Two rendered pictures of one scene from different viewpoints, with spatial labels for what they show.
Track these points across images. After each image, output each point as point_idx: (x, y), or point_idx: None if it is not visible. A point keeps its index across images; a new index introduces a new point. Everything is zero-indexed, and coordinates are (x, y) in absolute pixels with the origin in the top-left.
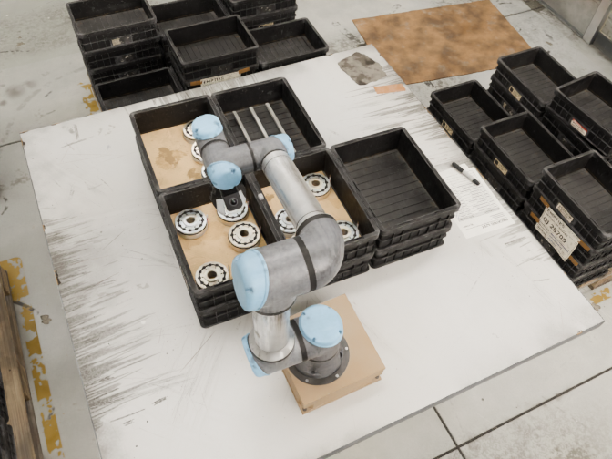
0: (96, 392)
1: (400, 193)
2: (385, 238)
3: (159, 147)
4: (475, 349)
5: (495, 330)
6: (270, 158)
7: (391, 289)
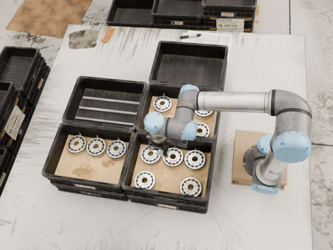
0: None
1: (193, 69)
2: None
3: (72, 172)
4: None
5: (285, 79)
6: (202, 99)
7: None
